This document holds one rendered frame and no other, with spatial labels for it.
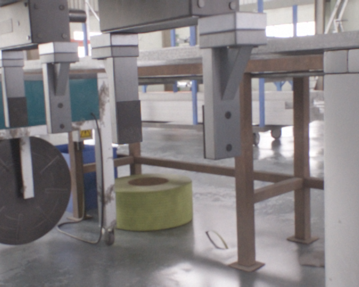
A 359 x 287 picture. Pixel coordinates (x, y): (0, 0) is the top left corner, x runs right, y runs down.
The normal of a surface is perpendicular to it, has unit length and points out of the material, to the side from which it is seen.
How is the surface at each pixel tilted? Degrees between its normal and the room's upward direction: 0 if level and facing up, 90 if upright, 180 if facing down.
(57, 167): 90
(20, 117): 90
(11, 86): 90
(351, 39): 75
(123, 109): 90
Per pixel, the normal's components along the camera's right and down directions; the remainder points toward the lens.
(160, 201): 0.31, 0.11
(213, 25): -0.79, 0.11
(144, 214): -0.01, 0.13
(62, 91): 0.55, 0.56
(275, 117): -0.61, 0.13
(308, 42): -0.70, -0.15
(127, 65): 0.61, 0.08
